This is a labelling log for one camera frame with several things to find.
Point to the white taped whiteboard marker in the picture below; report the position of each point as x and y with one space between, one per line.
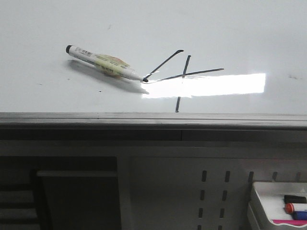
109 65

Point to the grey perforated metal panel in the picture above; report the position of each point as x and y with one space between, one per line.
195 186

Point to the dark cabinet panel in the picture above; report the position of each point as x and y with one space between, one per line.
77 200

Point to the white plastic marker tray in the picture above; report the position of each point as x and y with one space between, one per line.
267 203

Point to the red capped white marker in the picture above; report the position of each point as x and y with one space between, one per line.
290 208

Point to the blue capped marker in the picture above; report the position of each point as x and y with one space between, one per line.
299 215

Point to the pink highlighter marker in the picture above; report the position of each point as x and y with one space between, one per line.
291 222

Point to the white whiteboard with frame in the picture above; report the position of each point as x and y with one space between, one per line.
208 63

